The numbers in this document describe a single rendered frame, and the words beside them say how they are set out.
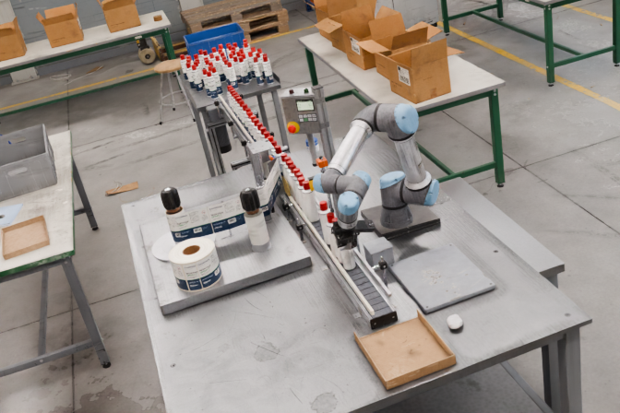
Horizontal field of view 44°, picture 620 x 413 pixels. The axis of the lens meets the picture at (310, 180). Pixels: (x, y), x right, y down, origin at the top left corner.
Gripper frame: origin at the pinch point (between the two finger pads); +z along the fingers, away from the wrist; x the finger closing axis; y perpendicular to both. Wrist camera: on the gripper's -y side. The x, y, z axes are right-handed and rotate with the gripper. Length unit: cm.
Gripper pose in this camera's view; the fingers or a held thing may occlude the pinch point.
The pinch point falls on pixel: (350, 246)
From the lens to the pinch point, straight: 303.8
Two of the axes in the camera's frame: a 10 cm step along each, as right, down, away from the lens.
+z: 0.1, 5.7, 8.2
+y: -9.3, 3.0, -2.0
